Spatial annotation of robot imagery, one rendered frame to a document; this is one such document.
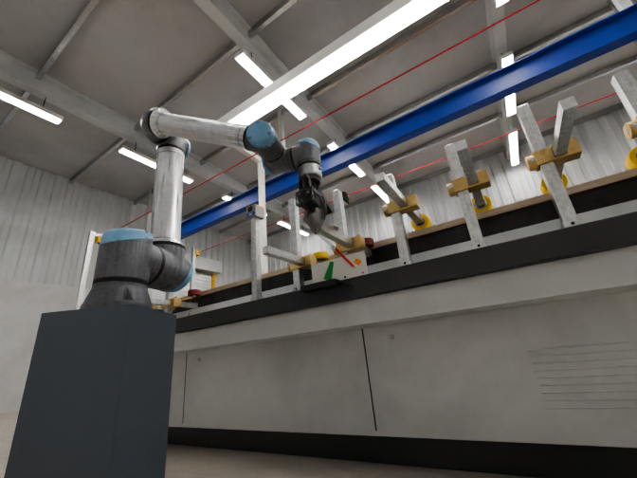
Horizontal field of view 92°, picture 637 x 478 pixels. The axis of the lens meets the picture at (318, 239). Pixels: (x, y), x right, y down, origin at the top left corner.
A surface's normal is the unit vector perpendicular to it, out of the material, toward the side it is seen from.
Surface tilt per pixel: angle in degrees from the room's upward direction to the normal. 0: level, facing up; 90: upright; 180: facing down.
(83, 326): 90
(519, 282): 90
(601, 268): 90
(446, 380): 90
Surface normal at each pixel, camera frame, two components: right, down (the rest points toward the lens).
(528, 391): -0.54, -0.25
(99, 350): -0.06, -0.36
